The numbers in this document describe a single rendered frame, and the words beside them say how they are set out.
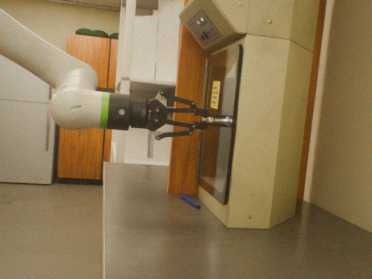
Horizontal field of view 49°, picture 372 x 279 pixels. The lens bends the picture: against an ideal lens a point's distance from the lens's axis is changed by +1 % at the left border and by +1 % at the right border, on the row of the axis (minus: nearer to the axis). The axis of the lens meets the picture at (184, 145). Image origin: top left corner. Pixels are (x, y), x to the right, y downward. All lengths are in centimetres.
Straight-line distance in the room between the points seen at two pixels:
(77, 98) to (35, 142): 493
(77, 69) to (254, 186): 54
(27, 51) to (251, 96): 56
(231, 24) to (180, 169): 55
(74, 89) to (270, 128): 48
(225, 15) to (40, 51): 46
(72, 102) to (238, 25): 43
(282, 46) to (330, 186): 58
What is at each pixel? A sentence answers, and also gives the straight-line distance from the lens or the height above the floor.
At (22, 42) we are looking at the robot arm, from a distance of 108.
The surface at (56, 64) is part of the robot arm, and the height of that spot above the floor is 131.
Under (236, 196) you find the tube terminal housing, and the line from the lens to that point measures 100.
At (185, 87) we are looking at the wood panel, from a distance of 132.
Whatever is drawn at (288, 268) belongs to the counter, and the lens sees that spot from 82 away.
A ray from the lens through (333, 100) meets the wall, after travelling 145.
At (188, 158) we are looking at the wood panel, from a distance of 134.
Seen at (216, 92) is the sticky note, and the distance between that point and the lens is 114.
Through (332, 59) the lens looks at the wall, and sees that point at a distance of 149.
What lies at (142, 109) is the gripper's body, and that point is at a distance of 100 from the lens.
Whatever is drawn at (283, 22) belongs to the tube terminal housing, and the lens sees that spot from 104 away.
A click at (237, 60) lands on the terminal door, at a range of 100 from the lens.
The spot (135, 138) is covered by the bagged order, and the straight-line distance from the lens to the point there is 233.
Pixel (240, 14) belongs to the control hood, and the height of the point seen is 145.
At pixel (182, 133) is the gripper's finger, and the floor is 116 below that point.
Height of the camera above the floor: 122
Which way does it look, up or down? 5 degrees down
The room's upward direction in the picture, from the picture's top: 5 degrees clockwise
